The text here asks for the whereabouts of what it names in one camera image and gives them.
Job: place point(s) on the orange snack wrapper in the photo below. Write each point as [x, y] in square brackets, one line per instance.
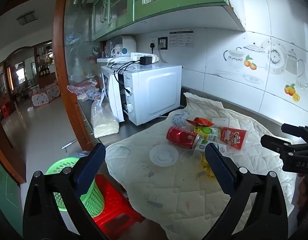
[201, 122]

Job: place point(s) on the red printed plastic cup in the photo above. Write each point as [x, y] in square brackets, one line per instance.
[233, 138]

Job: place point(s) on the red drink can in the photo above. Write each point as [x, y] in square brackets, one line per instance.
[181, 136]

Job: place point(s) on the plastic bag with blue contents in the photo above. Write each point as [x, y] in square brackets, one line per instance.
[77, 154]

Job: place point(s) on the metal bar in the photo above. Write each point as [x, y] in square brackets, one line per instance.
[69, 143]

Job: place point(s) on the ceiling light fixture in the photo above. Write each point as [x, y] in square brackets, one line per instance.
[26, 18]

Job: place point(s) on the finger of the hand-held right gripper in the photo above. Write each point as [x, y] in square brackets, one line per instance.
[276, 143]
[296, 131]

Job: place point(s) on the pink polka-dot play tent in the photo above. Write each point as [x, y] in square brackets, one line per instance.
[54, 92]
[40, 100]

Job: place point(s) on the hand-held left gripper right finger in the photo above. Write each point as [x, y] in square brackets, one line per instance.
[219, 170]

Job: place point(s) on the white water dispenser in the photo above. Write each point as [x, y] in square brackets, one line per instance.
[125, 45]

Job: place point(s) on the green plastic basket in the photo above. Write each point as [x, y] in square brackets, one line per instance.
[94, 200]

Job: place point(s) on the wall socket with plug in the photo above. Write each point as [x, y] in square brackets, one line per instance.
[162, 43]

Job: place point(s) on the white quilted cloth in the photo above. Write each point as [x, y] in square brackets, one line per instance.
[169, 185]

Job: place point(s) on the green wall cabinet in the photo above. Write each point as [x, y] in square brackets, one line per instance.
[154, 7]

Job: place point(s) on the white and blue carton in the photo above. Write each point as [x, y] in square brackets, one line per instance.
[201, 145]

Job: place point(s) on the clear crumpled plastic bag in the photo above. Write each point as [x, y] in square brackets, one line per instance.
[81, 86]

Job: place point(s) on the person's right hand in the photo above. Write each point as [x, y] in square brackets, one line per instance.
[302, 191]

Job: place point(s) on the clear plastic lid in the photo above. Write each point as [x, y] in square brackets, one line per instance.
[163, 155]

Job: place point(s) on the white microwave oven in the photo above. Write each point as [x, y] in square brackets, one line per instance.
[154, 90]

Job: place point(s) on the white power strip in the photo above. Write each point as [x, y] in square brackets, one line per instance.
[136, 55]

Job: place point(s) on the black charger plug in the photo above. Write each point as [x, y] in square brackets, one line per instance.
[146, 60]

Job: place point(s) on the white paper card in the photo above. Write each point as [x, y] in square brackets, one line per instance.
[221, 121]

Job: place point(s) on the blue and white bag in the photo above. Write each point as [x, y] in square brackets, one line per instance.
[90, 95]

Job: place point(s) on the green base cabinet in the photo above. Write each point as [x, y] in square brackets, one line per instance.
[4, 187]

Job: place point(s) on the yellow wrapper scrap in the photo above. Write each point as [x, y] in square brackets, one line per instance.
[208, 171]

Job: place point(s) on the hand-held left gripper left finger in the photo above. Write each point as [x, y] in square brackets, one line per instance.
[90, 170]

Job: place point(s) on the blue and white packet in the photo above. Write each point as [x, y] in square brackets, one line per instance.
[180, 118]

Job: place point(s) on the clear bag of rice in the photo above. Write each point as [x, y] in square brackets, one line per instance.
[105, 125]

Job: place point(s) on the small red stool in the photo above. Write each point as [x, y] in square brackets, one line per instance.
[4, 110]

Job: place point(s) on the display shelf with bottles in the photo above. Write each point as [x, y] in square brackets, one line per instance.
[45, 60]

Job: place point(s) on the clear plastic cup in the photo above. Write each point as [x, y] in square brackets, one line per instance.
[191, 157]

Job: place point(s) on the wooden partition frame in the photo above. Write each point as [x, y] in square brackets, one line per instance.
[69, 100]

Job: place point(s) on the white notice sticker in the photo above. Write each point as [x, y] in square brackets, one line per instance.
[181, 39]

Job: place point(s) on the red plastic stool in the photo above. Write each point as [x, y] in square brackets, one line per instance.
[114, 200]

